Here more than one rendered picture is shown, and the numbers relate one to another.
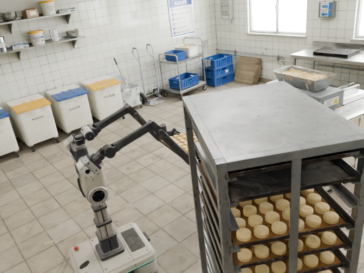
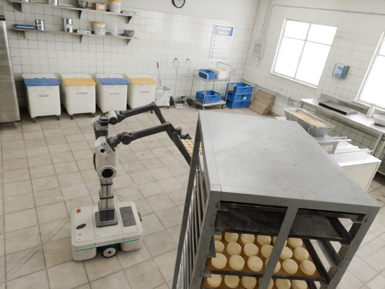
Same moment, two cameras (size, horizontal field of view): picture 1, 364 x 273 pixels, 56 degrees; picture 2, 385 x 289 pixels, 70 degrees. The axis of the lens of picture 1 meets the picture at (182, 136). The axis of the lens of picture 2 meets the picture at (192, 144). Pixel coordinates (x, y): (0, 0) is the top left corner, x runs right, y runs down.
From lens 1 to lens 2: 0.24 m
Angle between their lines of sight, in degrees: 1
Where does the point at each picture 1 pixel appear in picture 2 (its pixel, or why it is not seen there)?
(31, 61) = (90, 46)
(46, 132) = (86, 106)
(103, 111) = (137, 103)
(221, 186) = (209, 213)
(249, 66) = (264, 99)
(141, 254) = (130, 231)
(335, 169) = (326, 223)
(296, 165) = (291, 212)
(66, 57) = (118, 51)
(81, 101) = (121, 89)
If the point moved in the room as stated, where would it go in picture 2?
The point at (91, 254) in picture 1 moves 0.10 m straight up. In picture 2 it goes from (89, 219) to (89, 211)
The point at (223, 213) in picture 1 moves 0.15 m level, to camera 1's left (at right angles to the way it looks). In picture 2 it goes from (204, 238) to (153, 230)
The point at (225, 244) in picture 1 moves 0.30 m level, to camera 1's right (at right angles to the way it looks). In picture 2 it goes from (197, 268) to (294, 282)
